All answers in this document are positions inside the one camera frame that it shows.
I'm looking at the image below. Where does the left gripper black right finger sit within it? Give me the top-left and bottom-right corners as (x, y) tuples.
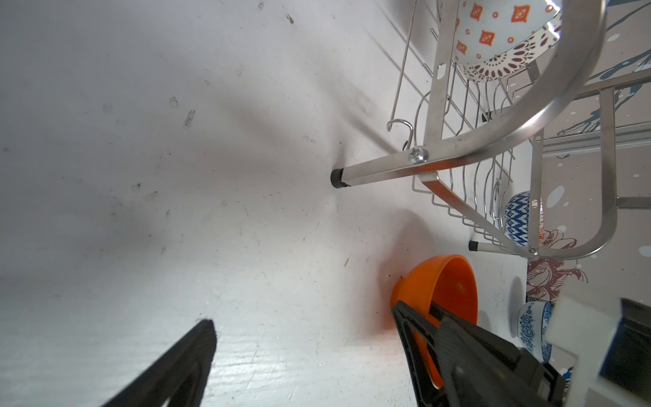
(436, 304), (555, 407)

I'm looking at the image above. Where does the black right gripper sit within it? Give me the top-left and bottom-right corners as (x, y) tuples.
(391, 299), (568, 407)

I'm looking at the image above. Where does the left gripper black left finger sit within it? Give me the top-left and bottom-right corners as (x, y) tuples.
(105, 319), (217, 406)

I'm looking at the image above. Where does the orange plastic bowl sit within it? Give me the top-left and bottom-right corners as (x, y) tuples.
(390, 254), (479, 388)

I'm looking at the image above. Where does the steel wire dish rack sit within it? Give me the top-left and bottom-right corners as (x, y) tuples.
(331, 1), (650, 259)

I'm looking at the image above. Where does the white lattice pattern bowl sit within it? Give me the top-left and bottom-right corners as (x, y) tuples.
(463, 13), (562, 82)

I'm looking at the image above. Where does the blue white floral bowl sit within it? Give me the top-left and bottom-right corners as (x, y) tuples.
(516, 301), (554, 364)

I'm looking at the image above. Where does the dark blue geometric bowl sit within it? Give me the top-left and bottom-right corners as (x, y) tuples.
(505, 192), (531, 247)

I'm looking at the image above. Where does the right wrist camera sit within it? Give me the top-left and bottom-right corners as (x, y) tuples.
(546, 283), (650, 406)

